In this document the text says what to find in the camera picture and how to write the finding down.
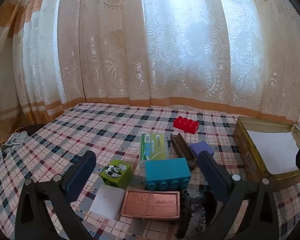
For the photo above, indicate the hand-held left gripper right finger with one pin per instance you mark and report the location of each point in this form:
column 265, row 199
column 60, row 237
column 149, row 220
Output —
column 215, row 177

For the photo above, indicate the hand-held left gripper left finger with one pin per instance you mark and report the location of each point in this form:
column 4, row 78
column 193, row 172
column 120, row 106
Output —
column 81, row 175

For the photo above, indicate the green soccer print building block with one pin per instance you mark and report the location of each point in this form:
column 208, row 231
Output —
column 115, row 173

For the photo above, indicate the dark glittery hair clip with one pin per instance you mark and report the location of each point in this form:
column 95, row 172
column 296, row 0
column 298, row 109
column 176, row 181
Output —
column 197, row 212

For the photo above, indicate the gold tin box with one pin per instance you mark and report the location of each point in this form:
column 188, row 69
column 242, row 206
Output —
column 243, row 150

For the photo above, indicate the brown comb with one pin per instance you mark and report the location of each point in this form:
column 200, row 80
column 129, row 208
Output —
column 182, row 148

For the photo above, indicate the teal building block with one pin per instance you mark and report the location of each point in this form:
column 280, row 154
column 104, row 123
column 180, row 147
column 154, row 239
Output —
column 166, row 171

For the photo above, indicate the red building block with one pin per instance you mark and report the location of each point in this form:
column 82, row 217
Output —
column 186, row 124

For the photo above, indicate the purple block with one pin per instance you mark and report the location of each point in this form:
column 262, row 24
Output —
column 201, row 148

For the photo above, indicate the white block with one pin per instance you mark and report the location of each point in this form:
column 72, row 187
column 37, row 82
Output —
column 107, row 200

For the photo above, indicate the plaid tablecloth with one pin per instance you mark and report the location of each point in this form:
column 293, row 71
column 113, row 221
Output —
column 90, row 130

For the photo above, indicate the dark chair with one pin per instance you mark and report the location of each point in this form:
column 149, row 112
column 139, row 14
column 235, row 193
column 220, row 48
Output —
column 30, row 131

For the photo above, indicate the green white floss pick box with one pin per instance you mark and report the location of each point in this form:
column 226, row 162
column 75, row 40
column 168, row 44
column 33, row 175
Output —
column 153, row 147

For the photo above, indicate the grey lace cloth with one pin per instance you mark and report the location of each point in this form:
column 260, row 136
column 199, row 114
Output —
column 11, row 142

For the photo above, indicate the orange patterned curtain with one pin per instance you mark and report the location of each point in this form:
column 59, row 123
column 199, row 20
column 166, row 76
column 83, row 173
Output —
column 2, row 80

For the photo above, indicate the cream lace curtain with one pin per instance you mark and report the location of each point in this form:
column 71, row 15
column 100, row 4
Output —
column 165, row 42

